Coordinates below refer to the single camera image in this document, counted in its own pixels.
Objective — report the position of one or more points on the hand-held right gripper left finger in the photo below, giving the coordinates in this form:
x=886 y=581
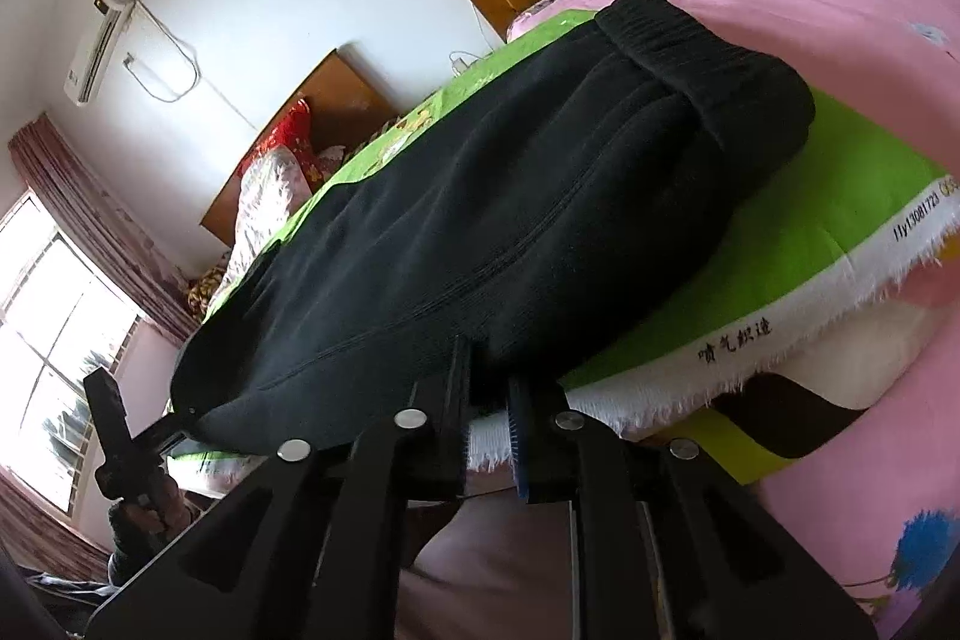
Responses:
x=439 y=445

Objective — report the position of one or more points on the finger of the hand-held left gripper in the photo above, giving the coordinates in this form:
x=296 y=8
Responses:
x=169 y=431

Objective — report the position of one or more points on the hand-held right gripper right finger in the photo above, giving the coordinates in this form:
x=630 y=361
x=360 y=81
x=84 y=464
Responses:
x=519 y=445

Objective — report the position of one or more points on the black pants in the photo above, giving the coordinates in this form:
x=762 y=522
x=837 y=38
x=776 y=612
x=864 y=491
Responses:
x=487 y=220

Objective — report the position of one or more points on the person's left forearm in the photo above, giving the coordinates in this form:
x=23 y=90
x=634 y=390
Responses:
x=124 y=550

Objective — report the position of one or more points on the person's left hand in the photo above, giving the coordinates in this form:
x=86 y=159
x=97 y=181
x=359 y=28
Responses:
x=161 y=509

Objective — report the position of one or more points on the striped mauve curtain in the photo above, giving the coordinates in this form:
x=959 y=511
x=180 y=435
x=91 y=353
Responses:
x=90 y=197
x=45 y=520

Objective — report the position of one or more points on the window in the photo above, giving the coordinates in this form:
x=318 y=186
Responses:
x=52 y=325

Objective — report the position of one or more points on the mauve clothing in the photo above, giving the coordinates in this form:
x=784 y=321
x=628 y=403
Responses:
x=487 y=572

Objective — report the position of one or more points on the yellow patterned cloth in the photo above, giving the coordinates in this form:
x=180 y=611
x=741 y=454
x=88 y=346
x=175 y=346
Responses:
x=204 y=295

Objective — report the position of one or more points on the white floral quilt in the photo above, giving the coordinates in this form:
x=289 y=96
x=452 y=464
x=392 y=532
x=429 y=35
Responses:
x=262 y=197

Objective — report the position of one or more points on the red patterned pillow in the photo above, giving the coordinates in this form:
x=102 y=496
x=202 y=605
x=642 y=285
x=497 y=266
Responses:
x=289 y=134

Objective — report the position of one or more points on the small wooden headboard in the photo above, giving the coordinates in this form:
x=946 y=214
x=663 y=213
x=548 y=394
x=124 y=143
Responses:
x=337 y=100

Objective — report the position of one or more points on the white air conditioner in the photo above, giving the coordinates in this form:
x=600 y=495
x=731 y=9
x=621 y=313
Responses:
x=94 y=48

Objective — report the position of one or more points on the white charger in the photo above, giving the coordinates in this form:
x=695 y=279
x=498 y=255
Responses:
x=465 y=63

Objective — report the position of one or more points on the green printed cloth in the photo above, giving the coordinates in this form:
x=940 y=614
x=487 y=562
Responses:
x=847 y=183

